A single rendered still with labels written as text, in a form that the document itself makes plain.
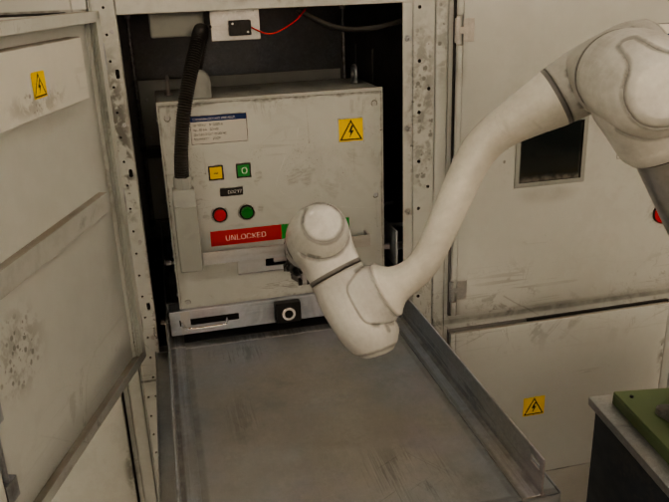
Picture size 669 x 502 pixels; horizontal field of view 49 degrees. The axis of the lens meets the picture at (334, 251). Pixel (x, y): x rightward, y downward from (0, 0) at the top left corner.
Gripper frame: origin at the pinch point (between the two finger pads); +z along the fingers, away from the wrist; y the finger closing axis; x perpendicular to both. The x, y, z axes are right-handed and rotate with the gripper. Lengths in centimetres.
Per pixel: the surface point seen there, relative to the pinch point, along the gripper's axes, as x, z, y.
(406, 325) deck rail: 26.2, 7.4, 16.4
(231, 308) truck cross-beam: -13.7, 10.9, 6.7
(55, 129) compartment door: -43, -31, -24
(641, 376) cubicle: 94, 23, 38
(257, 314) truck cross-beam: -7.8, 12.0, 8.8
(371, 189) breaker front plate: 20.8, -0.4, -15.2
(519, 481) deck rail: 25, -44, 46
